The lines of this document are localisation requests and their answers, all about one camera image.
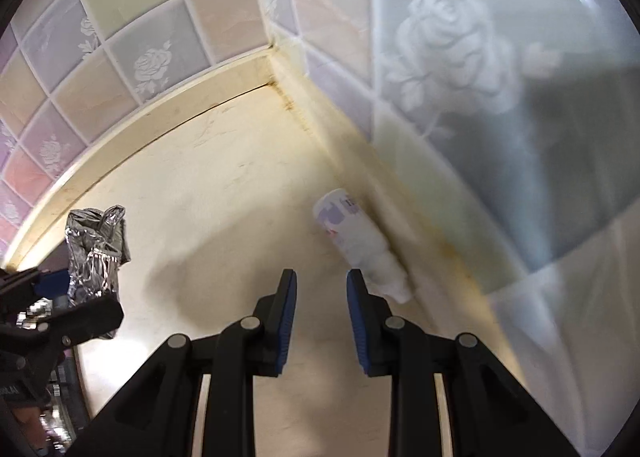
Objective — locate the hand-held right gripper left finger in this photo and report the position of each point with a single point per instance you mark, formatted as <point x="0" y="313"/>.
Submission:
<point x="289" y="322"/>

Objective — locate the white squeezed tube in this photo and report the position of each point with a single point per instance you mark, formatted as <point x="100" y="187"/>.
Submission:
<point x="360" y="242"/>

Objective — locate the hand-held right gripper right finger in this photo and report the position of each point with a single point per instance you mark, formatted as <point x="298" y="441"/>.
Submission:
<point x="356" y="322"/>

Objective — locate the silver foil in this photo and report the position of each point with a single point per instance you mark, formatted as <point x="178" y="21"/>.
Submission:
<point x="95" y="257"/>

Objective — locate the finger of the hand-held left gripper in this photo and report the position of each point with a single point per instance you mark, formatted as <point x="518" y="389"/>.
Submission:
<point x="30" y="284"/>
<point x="85" y="319"/>

